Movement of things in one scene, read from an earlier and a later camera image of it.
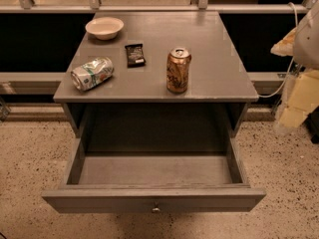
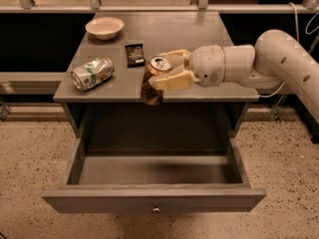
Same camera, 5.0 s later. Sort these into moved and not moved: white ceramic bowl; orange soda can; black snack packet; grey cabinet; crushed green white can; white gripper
Moved: orange soda can; white gripper
Not moved: white ceramic bowl; crushed green white can; black snack packet; grey cabinet
